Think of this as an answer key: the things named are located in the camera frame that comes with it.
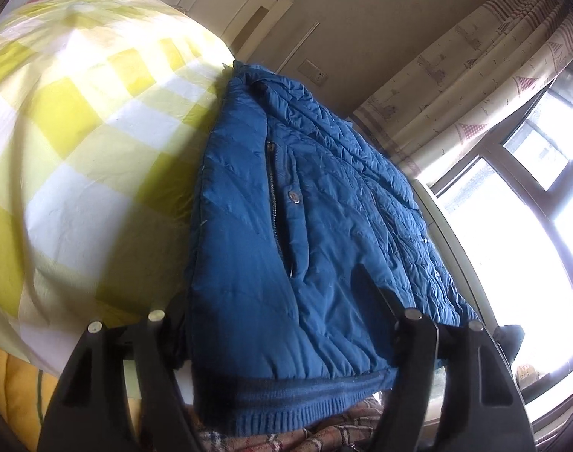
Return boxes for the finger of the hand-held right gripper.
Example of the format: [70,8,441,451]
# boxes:
[496,324,524,363]

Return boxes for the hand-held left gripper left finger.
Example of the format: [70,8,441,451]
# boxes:
[37,289,207,452]

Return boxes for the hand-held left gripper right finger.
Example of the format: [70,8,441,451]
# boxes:
[357,264,536,452]

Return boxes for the blue puffer jacket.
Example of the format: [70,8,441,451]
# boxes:
[185,61,480,434]

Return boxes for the white windowsill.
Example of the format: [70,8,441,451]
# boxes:
[413,179,499,330]

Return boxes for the dark framed window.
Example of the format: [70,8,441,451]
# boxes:
[409,63,573,434]

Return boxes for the plaid quilted pants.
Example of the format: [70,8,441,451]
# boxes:
[192,395,452,452]

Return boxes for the orange floral quilt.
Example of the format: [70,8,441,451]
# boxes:
[0,344,141,452]

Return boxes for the yellow checked bedsheet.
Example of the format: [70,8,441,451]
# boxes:
[0,0,235,377]

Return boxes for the printed cream curtain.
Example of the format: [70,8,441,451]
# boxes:
[352,0,573,184]

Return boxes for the white pole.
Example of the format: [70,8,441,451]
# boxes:
[281,21,321,76]

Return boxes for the white bed headboard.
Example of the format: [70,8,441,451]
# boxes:
[55,0,301,64]

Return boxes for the wall socket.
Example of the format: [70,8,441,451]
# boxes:
[299,60,329,86]

